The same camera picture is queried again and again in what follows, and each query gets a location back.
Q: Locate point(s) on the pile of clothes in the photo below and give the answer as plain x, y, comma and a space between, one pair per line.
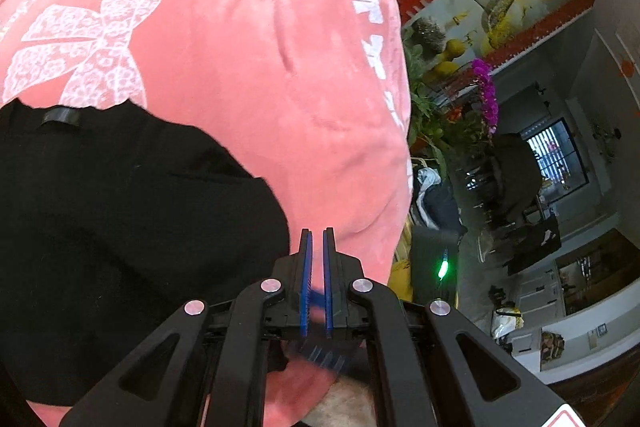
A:
435, 197

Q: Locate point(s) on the yellow bag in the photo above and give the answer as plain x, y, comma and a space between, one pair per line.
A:
402, 279

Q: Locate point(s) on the wooden cabinet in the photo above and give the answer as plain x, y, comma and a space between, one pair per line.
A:
600, 262

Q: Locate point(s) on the barred window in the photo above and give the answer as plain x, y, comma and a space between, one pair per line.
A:
555, 154

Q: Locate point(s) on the white counter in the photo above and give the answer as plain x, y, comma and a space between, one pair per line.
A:
590, 342

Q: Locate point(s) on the black knit top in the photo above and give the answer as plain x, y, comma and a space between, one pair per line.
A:
125, 232

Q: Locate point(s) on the purple orchid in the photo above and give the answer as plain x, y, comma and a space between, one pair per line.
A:
486, 97

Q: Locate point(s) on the yellow gourd ornament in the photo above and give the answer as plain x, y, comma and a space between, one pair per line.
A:
450, 54

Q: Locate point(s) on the pink bow-print fleece blanket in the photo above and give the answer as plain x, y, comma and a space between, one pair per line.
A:
250, 57

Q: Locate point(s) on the black device with green light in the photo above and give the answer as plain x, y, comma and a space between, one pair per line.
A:
432, 257

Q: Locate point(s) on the cream fluffy blanket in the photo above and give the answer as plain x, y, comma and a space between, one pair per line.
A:
340, 404

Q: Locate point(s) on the dark coat on chair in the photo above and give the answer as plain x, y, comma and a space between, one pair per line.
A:
515, 172

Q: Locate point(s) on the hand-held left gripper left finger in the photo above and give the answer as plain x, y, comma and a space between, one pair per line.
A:
306, 282

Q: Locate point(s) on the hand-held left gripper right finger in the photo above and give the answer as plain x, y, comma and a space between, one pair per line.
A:
328, 282

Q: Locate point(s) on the green potted plants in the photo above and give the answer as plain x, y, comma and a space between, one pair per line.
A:
435, 122

